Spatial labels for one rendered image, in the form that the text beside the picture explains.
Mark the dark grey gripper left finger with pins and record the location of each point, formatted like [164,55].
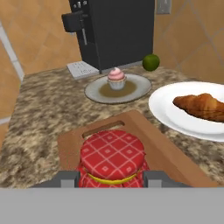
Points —
[68,178]

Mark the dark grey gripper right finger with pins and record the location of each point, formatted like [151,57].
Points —
[154,178]

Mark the red checked lid jam jar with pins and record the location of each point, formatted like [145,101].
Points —
[112,157]

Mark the wooden cutting board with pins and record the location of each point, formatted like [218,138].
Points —
[163,148]

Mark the brown croissant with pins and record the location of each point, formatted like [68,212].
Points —
[202,106]

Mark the white plate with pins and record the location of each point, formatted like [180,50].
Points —
[180,116]

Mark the grey plate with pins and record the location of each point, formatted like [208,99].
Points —
[137,87]

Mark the pink frosted cupcake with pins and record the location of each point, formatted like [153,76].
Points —
[116,78]

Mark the green lime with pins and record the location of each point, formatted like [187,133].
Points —
[150,62]

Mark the black coffee machine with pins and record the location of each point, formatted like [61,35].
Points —
[116,32]

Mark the grey wall socket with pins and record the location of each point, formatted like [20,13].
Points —
[163,6]

